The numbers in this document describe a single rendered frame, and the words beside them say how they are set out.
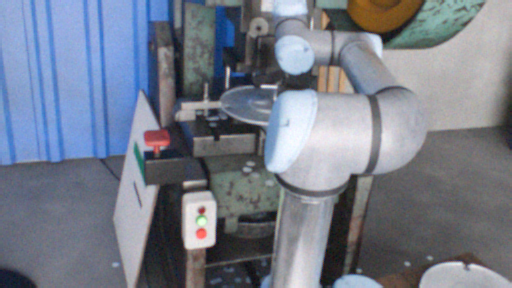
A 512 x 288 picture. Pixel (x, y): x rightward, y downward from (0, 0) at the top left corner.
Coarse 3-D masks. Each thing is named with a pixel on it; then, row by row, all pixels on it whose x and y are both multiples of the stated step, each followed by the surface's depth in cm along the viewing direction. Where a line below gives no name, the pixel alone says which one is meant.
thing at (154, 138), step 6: (144, 132) 132; (150, 132) 132; (156, 132) 133; (162, 132) 133; (144, 138) 130; (150, 138) 129; (156, 138) 130; (162, 138) 130; (168, 138) 130; (150, 144) 128; (156, 144) 129; (162, 144) 129; (156, 150) 132
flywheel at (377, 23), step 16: (352, 0) 173; (368, 0) 169; (384, 0) 161; (400, 0) 153; (416, 0) 140; (352, 16) 173; (368, 16) 164; (384, 16) 155; (400, 16) 147; (384, 32) 155; (400, 32) 156
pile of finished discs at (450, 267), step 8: (440, 264) 156; (448, 264) 157; (456, 264) 157; (464, 264) 158; (472, 264) 157; (432, 272) 153; (440, 272) 153; (448, 272) 154; (456, 272) 154; (464, 272) 154; (472, 272) 155; (480, 272) 155; (488, 272) 155; (424, 280) 149; (432, 280) 150; (440, 280) 150; (448, 280) 150; (456, 280) 151; (464, 280) 151; (472, 280) 151; (480, 280) 152; (488, 280) 152; (496, 280) 152; (504, 280) 153
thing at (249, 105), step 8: (240, 88) 160; (248, 88) 162; (264, 88) 163; (272, 88) 164; (224, 96) 154; (232, 96) 154; (240, 96) 155; (248, 96) 156; (256, 96) 156; (264, 96) 155; (272, 96) 156; (224, 104) 148; (232, 104) 149; (240, 104) 149; (248, 104) 150; (256, 104) 149; (264, 104) 150; (272, 104) 150; (232, 112) 144; (240, 112) 144; (248, 112) 145; (256, 112) 145; (264, 112) 146; (248, 120) 139; (256, 120) 140; (264, 120) 141
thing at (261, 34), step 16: (256, 0) 142; (272, 0) 143; (256, 16) 143; (272, 16) 145; (240, 32) 149; (256, 32) 144; (272, 32) 147; (240, 48) 150; (256, 48) 145; (272, 48) 146; (256, 64) 146; (272, 64) 148
